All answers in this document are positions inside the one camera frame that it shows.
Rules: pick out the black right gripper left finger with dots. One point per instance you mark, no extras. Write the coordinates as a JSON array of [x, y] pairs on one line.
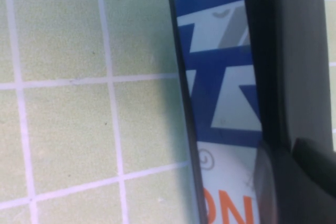
[[288, 195]]

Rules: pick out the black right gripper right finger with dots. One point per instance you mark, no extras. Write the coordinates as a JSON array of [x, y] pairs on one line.
[[320, 166]]

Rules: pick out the black printed glasses case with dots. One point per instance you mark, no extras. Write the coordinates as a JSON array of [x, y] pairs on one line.
[[218, 77]]

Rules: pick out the green grid tablecloth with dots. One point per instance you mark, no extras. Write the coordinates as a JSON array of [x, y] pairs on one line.
[[65, 129]]

